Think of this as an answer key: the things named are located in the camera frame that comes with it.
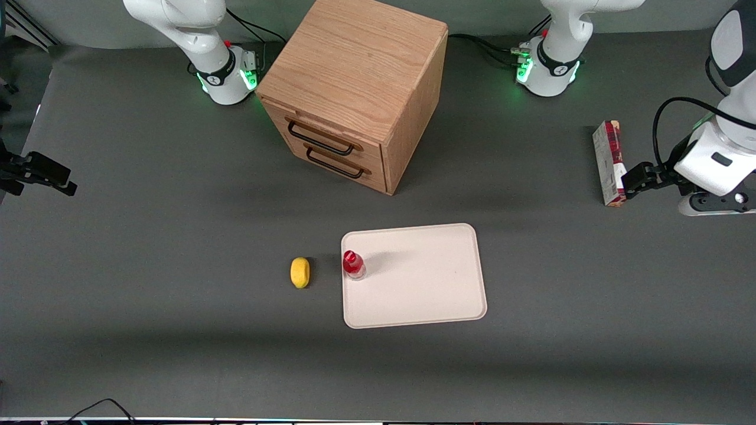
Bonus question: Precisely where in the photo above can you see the short black drawer handle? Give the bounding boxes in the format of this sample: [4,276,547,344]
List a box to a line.
[305,148,364,180]

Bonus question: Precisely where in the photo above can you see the black left base cables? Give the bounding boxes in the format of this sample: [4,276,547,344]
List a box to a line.
[447,15,553,67]

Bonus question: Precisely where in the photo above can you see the yellow lemon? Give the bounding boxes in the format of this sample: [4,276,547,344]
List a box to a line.
[290,257,311,290]

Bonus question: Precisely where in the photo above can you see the aluminium frame rail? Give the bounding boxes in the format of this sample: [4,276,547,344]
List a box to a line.
[0,0,61,54]

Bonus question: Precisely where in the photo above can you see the wooden drawer cabinet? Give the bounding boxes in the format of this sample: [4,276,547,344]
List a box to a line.
[255,0,449,197]

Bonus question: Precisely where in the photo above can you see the red capped small bottle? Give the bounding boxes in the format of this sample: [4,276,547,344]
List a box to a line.
[343,250,367,282]

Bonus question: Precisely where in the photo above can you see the red cookie box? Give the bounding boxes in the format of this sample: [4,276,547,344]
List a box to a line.
[592,120,628,208]

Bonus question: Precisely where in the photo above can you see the short wooden drawer front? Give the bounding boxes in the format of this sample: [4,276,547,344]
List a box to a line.
[276,136,389,195]

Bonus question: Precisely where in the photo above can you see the long black drawer handle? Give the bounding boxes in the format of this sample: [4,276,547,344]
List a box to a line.
[287,120,356,158]

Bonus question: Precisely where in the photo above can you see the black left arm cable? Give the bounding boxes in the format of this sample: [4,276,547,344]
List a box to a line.
[651,96,756,173]

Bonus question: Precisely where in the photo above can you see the thin black table cable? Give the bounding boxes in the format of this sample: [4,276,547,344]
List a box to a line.
[62,398,138,425]

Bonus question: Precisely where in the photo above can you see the tall wooden drawer front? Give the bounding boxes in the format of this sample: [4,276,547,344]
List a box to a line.
[263,102,386,173]

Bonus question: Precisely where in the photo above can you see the beige plastic tray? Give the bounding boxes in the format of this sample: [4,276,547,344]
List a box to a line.
[341,223,488,329]

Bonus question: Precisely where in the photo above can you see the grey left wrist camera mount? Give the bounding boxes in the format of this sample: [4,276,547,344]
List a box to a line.
[677,188,756,217]

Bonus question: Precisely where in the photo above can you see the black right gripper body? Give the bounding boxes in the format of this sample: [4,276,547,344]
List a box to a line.
[0,138,27,178]

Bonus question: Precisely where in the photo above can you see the black right base cable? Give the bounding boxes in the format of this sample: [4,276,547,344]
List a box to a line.
[226,7,286,45]

